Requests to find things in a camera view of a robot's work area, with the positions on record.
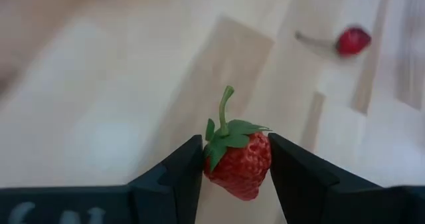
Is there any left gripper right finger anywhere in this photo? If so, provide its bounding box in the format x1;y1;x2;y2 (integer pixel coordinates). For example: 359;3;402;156
268;133;392;224

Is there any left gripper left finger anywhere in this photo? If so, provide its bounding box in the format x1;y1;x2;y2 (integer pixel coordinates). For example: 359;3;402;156
128;134;203;224

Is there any dark red toy cherry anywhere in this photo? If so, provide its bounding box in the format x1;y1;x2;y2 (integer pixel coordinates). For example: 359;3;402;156
294;24;373;58

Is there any red toy strawberry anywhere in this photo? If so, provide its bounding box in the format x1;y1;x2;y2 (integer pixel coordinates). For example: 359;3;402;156
203;85;274;202

